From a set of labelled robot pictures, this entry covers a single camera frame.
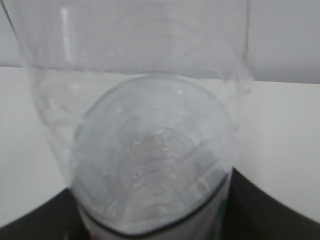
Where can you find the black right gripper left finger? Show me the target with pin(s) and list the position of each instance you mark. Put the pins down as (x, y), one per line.
(57, 219)

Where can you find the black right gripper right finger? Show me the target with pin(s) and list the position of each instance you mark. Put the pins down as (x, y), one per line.
(252, 214)

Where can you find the clear water bottle red label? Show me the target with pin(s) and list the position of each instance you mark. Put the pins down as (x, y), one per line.
(140, 101)

